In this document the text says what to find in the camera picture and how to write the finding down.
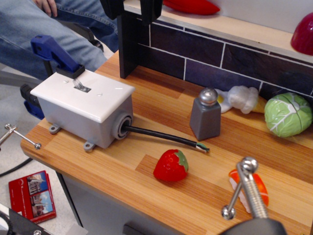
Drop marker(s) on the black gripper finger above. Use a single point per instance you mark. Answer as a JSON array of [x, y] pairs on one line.
[[113, 8], [150, 10]]

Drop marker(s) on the clear light switch toggle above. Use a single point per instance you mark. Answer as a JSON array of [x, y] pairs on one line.
[[78, 85]]

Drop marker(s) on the person's hand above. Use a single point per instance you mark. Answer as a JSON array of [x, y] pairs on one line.
[[48, 6]]

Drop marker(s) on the red toy pepper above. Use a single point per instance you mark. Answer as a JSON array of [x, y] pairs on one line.
[[198, 7]]

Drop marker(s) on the blue bar clamp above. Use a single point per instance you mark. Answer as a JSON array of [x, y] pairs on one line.
[[48, 49]]

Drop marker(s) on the person in blue jeans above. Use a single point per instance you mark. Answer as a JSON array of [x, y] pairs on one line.
[[22, 20]]

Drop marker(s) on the toy fried egg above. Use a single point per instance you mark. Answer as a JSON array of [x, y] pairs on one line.
[[223, 101]]

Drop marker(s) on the grey salt shaker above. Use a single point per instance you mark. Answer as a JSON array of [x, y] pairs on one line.
[[205, 120]]

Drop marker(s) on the white toy ice cream cone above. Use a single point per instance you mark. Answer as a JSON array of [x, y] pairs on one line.
[[246, 99]]

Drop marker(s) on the dark red toy onion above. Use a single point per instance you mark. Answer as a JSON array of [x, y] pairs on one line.
[[302, 39]]

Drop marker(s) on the red toy strawberry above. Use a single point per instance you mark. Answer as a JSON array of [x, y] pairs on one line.
[[172, 166]]

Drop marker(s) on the green toy cabbage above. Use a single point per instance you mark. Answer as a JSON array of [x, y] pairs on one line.
[[288, 114]]

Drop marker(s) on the toy salmon sushi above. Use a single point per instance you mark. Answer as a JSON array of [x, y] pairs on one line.
[[234, 180]]

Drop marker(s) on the red picture box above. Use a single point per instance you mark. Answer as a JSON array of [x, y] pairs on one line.
[[31, 196]]

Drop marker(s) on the black device bottom left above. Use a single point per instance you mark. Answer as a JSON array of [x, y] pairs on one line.
[[12, 223]]

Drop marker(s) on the grey switch box white plate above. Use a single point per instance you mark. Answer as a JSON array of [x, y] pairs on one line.
[[96, 114]]

